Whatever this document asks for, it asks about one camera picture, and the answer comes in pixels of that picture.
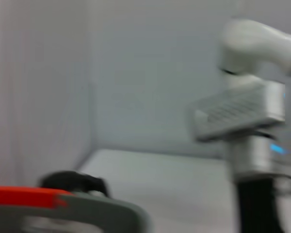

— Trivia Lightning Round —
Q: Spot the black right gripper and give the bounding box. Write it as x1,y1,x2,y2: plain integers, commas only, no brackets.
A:
237,176,285,233

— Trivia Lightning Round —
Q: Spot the grey perforated storage basket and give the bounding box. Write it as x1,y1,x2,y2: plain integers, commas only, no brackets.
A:
0,191,154,233

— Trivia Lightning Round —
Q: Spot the glass teapot with black lid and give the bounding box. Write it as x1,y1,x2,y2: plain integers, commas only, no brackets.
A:
39,170,110,198

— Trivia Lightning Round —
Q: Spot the right gripper cable with plug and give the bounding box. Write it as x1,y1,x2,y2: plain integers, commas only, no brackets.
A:
271,173,291,196

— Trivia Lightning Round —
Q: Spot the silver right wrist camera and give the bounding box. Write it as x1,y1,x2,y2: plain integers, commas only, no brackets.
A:
189,82,287,143

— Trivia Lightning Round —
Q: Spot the orange basket handle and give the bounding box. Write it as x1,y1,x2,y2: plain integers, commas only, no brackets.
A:
0,186,71,210

